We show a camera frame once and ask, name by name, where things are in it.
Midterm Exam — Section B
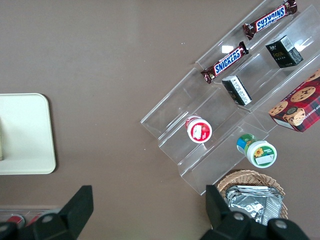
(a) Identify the clear acrylic stepped shelf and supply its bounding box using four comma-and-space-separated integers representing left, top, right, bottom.
139, 66, 278, 196
195, 0, 320, 133

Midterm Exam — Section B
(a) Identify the small black carton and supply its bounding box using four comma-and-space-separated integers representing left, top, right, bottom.
221, 74, 253, 107
264, 34, 305, 69

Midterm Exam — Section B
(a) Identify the red cola bottle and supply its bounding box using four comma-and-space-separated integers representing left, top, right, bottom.
26, 211, 47, 224
6, 214, 25, 226

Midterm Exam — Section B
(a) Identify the red label white-lid cup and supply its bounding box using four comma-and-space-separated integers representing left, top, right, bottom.
184, 115, 213, 144

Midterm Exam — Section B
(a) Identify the Snickers chocolate bar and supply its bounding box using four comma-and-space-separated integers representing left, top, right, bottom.
242, 0, 298, 41
200, 41, 250, 85

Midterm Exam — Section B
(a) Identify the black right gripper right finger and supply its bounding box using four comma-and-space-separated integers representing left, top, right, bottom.
199, 184, 308, 240

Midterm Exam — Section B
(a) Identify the clear acrylic bottle rack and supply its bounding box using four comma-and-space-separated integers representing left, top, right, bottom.
0, 206, 62, 226

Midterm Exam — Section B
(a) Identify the cream plastic tray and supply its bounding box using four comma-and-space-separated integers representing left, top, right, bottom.
0, 93, 57, 175

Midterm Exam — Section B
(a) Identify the red plaid cookie box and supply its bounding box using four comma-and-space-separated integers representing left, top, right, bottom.
267, 68, 320, 133

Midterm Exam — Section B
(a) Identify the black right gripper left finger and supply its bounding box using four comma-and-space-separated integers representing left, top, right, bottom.
0, 184, 95, 240

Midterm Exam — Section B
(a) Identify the light tan wicker basket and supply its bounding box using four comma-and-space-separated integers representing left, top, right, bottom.
216, 169, 289, 221

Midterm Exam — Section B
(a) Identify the green label white-lid cup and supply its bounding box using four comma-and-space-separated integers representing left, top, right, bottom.
236, 133, 278, 168

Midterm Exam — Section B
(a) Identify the silver foil pouch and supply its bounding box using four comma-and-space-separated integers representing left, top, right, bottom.
226, 192, 285, 226
226, 185, 282, 198

